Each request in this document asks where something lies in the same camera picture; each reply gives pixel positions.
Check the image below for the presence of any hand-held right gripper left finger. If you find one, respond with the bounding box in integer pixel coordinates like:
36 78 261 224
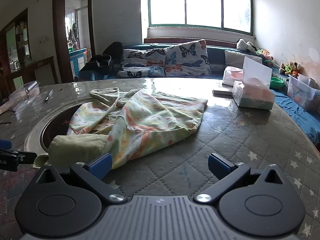
27 153 127 204

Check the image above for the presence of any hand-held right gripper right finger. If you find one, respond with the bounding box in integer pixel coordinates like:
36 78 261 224
194 153 293 204

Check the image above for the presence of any pastel printed green garment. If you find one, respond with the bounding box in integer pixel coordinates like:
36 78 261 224
34 87 208 170

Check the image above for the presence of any grey quilted star table cover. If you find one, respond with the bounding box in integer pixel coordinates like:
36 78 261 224
0 77 320 240

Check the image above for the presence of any round metal-rimmed table hotplate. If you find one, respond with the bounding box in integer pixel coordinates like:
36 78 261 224
25 100 91 155

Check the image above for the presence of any clear plastic box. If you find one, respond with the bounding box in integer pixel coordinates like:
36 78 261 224
9 80 40 110

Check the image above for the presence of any flat grey book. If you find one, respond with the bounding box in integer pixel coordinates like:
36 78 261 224
212 86 234 96

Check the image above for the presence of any low dark wooden sideboard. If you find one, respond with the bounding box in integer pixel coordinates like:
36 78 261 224
23 56 56 86

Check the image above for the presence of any dark wooden display cabinet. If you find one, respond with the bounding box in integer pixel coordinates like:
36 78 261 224
0 9 32 98

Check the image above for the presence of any green bowl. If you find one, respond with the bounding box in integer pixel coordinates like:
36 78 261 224
270 77 286 89

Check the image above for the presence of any white paper sheet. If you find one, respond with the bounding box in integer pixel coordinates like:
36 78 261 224
242 56 273 89

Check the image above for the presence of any black clothing pile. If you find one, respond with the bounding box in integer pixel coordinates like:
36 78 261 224
84 54 113 73

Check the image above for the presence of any blue and white cabinet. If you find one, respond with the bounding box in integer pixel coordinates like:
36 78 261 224
69 47 87 78

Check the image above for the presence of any clear bear print storage box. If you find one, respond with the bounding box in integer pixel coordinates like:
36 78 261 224
287 74 320 111

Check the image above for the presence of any plain white pillow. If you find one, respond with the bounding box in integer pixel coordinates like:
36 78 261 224
224 50 263 68

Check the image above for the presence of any butterfly print pillow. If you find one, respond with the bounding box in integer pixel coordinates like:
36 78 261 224
117 47 167 78
164 39 212 77

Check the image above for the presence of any black backpack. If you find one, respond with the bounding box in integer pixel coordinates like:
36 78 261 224
102 41 125 72

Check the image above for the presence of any orange and green plush toy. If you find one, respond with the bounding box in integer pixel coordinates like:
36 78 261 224
255 48 274 62

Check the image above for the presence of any brown and green plush toy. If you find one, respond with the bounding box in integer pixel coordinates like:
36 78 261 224
279 61 302 77

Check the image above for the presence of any white and black plush toy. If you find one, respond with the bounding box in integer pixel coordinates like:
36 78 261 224
236 38 258 53

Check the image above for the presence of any green framed window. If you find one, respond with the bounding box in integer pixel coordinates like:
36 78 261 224
147 0 253 34

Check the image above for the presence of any dark wooden door frame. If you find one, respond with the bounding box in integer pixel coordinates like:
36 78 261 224
52 0 96 83

